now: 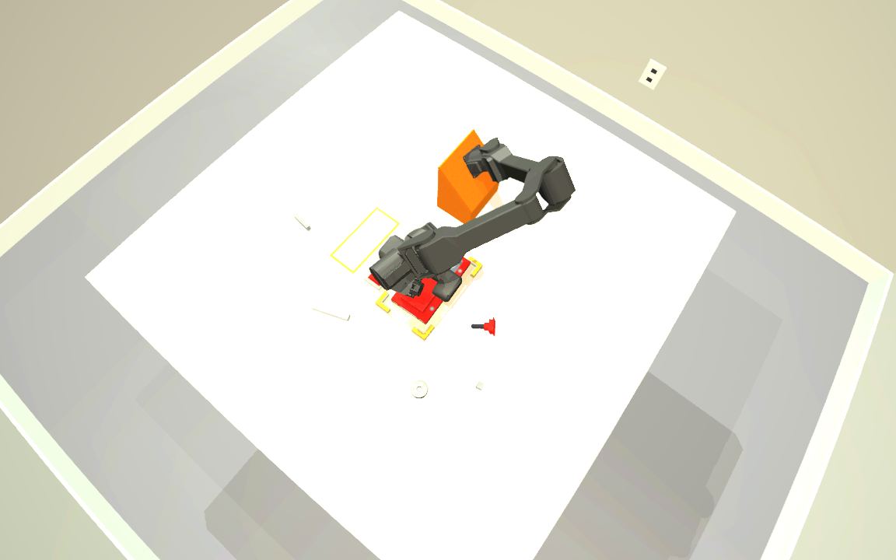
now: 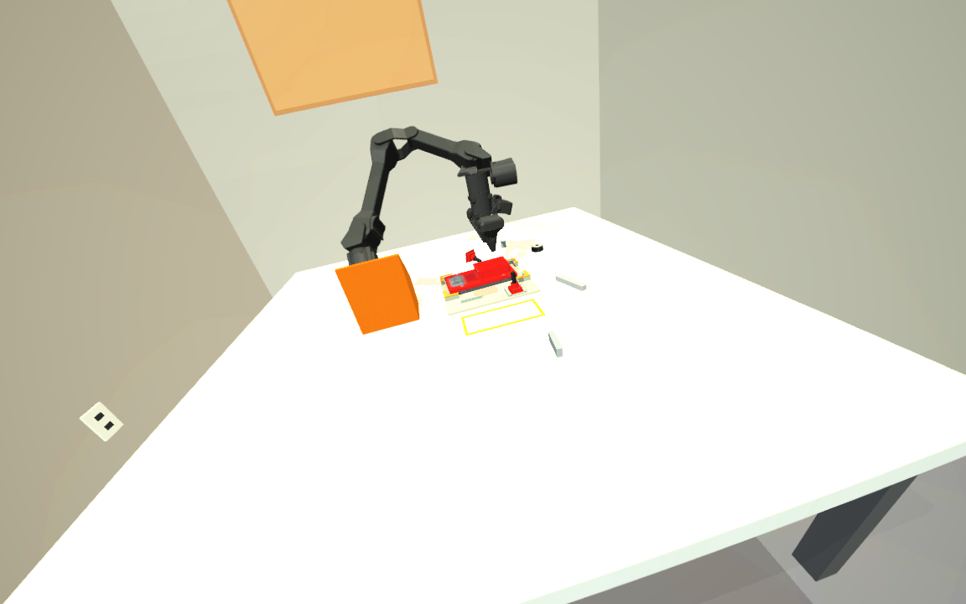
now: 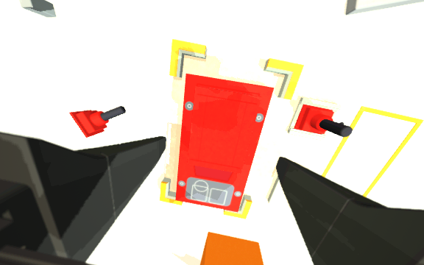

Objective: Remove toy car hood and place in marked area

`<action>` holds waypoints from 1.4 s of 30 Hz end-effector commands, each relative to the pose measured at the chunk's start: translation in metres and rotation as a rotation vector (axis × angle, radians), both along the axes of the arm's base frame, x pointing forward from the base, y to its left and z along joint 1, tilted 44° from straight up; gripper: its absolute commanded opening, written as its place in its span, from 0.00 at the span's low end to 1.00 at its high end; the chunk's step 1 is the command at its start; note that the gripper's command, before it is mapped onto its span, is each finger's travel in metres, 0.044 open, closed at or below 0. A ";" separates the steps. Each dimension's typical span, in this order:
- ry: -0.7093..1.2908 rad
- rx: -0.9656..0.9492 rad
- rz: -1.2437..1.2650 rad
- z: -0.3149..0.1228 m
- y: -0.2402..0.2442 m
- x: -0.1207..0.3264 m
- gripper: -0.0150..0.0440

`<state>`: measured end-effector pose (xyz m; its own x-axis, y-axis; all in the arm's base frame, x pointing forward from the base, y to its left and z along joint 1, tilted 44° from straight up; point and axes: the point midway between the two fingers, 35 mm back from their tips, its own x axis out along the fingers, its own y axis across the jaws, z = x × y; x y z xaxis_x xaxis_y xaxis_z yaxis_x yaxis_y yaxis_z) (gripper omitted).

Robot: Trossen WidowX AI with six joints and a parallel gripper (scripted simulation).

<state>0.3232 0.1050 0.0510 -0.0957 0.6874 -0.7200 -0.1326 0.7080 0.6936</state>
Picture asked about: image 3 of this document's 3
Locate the yellow rectangular outline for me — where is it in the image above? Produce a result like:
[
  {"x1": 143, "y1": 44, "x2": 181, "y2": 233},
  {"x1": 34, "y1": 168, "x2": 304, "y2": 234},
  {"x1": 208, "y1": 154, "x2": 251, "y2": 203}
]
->
[{"x1": 322, "y1": 106, "x2": 424, "y2": 196}]

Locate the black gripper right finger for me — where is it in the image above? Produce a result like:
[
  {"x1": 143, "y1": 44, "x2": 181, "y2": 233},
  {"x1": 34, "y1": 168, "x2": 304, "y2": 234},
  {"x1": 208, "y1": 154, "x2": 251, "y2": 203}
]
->
[{"x1": 276, "y1": 157, "x2": 424, "y2": 265}]

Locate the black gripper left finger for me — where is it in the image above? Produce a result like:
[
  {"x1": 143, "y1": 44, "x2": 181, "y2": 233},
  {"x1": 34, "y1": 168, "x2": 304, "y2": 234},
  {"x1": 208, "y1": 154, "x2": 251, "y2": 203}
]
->
[{"x1": 0, "y1": 131, "x2": 166, "y2": 263}]

